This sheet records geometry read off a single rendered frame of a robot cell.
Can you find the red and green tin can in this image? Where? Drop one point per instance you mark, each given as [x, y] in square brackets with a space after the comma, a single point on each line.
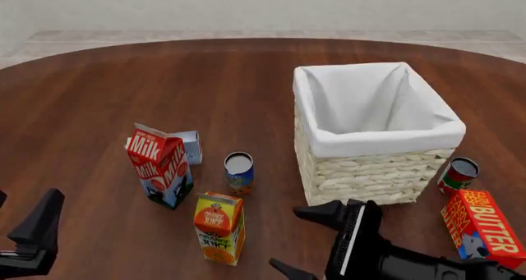
[454, 180]

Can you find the woven basket with white liner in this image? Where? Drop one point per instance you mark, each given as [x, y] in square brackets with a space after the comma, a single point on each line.
[370, 178]

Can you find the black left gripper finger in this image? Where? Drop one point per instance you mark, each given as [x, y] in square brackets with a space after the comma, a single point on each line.
[41, 221]
[2, 198]

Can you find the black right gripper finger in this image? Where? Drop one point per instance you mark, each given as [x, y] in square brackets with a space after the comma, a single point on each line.
[293, 274]
[324, 214]

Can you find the red and yellow butter box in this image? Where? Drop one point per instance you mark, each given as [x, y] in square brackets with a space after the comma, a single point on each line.
[485, 227]

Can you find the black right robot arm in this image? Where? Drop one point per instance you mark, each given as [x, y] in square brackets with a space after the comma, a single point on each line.
[444, 266]

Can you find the small white and blue box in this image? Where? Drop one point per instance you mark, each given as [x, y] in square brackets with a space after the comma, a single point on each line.
[193, 149]

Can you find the orange juice carton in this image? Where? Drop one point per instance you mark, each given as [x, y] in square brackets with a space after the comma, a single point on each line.
[218, 227]

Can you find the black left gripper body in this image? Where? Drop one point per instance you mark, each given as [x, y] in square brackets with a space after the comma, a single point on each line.
[22, 263]

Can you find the red and white milk carton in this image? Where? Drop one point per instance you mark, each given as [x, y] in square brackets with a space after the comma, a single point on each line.
[154, 166]

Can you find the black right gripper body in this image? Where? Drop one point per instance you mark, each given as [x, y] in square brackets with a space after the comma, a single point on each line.
[361, 240]

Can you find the blue and orange tin can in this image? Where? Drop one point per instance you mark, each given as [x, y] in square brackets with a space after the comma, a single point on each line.
[238, 178]

